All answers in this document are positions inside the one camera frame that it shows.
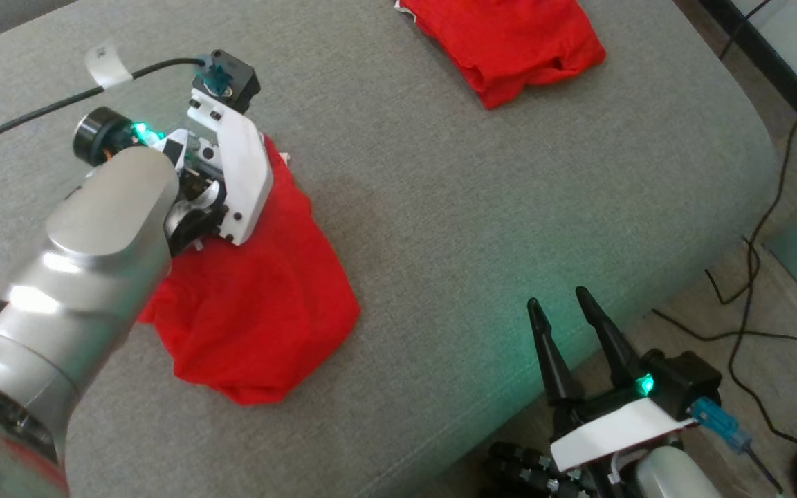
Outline red shorts with white stripes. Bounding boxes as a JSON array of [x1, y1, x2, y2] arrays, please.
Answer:
[[137, 133, 362, 407]]

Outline thin black floor cable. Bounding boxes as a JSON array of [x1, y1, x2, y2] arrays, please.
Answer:
[[651, 309, 797, 344]]

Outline short looped black cable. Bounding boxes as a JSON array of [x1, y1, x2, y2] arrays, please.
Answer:
[[705, 237, 761, 305]]

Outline black ribbed cable sleeve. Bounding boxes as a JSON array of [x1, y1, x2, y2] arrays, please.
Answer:
[[485, 441, 596, 498]]

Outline large grey ottoman cushion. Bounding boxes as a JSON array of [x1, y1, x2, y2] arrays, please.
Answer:
[[0, 0, 783, 498]]

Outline black cable by frame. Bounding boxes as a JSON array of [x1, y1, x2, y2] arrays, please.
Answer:
[[719, 0, 773, 59]]

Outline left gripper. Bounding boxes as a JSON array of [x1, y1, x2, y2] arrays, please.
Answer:
[[72, 97, 275, 257]]

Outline red mesh garment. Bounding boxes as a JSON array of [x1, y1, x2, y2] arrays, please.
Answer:
[[396, 0, 607, 110]]

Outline white cable label tag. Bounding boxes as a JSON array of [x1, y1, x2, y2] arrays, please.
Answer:
[[84, 41, 134, 89]]

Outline black frame bar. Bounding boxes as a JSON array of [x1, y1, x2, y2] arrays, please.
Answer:
[[699, 0, 797, 158]]

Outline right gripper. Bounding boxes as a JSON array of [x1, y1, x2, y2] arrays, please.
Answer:
[[527, 286, 700, 478]]

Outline long black floor cable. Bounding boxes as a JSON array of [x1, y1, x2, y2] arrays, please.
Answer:
[[729, 69, 797, 450]]

